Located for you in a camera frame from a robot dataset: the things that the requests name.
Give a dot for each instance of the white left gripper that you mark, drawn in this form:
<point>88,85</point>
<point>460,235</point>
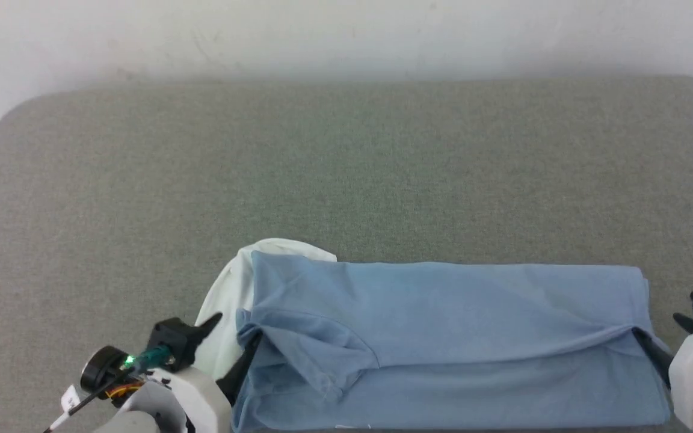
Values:
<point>199,400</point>

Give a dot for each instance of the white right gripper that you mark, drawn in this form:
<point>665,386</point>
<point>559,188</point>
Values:
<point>692,373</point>

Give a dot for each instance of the light blue shirt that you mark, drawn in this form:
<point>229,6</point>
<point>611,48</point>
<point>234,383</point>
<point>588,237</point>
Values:
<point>443,331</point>

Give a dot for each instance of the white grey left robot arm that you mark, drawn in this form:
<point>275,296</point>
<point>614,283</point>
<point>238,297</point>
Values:
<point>139,415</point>

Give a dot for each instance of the grey fabric sofa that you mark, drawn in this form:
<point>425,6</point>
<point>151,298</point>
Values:
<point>346,174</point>

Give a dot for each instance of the black round wrist camera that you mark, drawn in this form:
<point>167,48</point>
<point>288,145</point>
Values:
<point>101,368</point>

